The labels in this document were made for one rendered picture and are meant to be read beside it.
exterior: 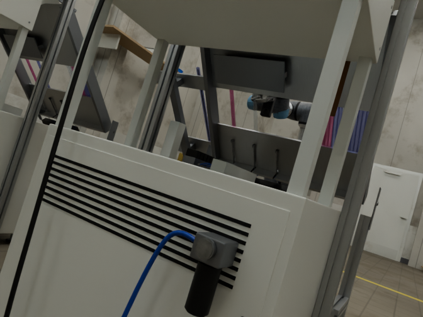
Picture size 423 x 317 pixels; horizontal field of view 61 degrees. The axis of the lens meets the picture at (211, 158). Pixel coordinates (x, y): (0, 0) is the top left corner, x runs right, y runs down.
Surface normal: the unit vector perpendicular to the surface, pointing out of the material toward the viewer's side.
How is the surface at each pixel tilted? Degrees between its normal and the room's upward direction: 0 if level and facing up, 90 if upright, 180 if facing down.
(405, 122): 90
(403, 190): 90
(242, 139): 133
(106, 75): 90
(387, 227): 90
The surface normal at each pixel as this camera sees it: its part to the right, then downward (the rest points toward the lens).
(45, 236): -0.45, -0.18
